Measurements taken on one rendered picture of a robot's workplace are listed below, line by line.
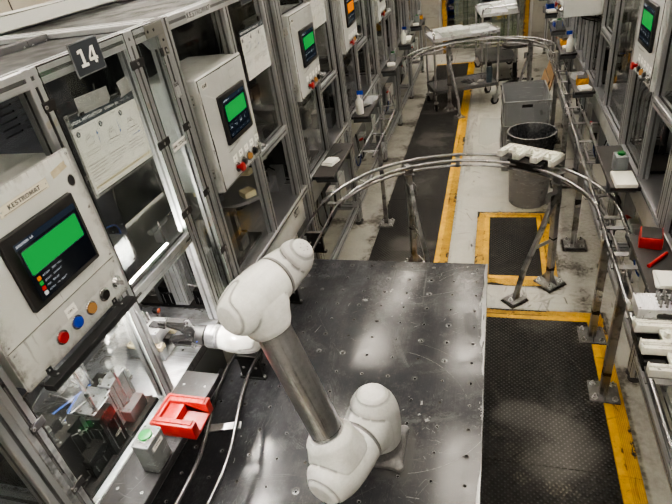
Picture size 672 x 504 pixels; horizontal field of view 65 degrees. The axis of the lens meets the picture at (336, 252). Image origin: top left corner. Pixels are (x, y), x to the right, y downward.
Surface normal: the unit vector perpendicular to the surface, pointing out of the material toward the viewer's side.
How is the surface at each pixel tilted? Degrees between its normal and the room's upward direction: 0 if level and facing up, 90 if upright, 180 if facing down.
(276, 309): 77
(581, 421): 0
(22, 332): 90
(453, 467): 0
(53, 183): 90
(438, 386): 0
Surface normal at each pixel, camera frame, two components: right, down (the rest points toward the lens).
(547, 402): -0.14, -0.83
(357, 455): 0.72, -0.12
